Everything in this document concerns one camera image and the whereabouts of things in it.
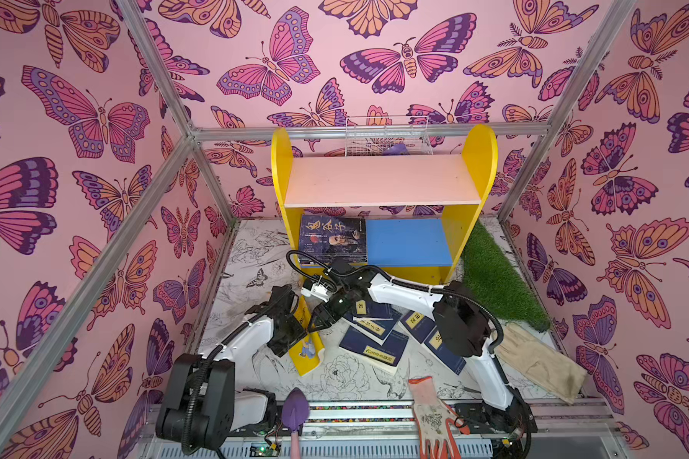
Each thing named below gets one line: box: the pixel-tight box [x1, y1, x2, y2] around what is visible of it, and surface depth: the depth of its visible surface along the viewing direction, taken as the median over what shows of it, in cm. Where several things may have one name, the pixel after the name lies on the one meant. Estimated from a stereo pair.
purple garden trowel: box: [281, 387, 311, 459], surface depth 76 cm
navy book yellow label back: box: [343, 301, 403, 347], surface depth 91 cm
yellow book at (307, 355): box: [288, 294, 326, 377], surface depth 85 cm
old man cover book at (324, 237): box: [298, 214, 368, 266], surface depth 89 cm
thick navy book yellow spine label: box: [338, 325, 410, 373], surface depth 87 cm
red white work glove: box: [407, 375, 471, 459], surface depth 73 cm
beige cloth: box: [494, 321, 589, 406], surface depth 85 cm
